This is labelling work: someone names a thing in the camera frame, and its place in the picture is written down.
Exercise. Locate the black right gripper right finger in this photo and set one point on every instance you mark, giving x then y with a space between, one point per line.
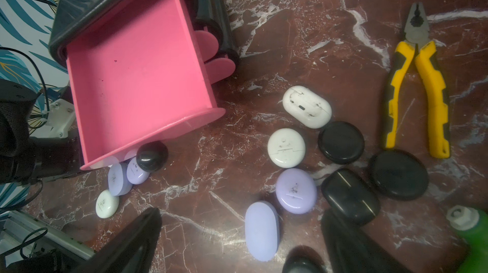
351 250

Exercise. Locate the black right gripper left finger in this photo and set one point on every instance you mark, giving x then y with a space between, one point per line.
132 250

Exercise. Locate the white round earphone case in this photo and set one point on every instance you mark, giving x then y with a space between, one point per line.
286 148
106 204

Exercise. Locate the white oval earphone case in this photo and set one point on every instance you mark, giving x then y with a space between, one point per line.
307 107

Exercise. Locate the pink top drawer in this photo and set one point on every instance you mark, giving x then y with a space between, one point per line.
116 115

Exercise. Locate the pink drawer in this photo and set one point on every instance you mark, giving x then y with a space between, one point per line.
217 68
116 115

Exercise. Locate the black pink drawer cabinet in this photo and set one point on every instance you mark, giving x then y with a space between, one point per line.
150 38

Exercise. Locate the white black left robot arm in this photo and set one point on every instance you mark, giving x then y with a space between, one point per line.
26 159

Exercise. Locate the black round earphone case front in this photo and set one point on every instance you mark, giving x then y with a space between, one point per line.
303 259

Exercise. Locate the black round earphone case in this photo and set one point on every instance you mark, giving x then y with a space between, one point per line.
303 259
341 142
398 175

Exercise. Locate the black oval earphone case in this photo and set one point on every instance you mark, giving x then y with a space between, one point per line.
349 196

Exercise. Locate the purple oval earphone case left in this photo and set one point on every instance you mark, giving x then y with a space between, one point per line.
117 180

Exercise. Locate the purple oval earphone case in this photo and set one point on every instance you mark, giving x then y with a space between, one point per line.
262 231
117 180

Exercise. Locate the purple round earphone case left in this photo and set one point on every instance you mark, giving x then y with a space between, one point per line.
135 174

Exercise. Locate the purple round earphone case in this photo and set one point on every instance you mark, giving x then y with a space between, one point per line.
296 191
135 174

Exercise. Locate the purple round earphone case right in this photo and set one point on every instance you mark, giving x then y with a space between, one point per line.
296 191

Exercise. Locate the black round earphone case middle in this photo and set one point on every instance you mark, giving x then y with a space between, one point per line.
398 175

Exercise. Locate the purple oval earphone case right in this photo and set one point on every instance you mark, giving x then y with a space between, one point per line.
262 231

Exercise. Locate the black round earphone case top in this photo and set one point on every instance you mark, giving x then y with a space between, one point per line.
341 142

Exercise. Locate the green plastic bottle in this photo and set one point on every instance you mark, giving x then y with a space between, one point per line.
471 225

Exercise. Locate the aluminium front rail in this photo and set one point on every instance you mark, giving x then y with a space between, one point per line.
28 237

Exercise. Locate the yellow handled pliers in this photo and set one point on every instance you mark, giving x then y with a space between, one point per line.
416 49

